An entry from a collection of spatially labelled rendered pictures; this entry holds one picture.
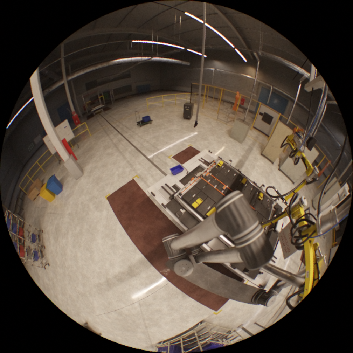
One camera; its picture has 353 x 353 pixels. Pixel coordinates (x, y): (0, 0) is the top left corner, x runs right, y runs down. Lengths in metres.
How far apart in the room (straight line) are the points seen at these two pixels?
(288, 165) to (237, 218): 5.51
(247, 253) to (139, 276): 2.32
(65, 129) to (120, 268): 6.79
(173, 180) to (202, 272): 1.56
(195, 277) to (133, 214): 1.91
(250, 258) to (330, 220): 0.54
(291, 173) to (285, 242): 4.98
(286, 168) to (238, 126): 3.13
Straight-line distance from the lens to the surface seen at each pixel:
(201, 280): 1.59
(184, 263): 1.13
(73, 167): 4.46
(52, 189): 5.21
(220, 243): 1.62
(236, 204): 0.46
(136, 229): 2.54
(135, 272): 2.59
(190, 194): 1.57
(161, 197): 1.73
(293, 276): 1.33
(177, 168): 2.07
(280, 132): 5.41
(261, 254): 0.50
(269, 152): 5.70
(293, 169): 5.99
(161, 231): 2.41
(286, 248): 1.30
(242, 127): 5.37
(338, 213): 0.81
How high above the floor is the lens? 2.37
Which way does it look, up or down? 52 degrees down
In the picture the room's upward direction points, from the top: 2 degrees clockwise
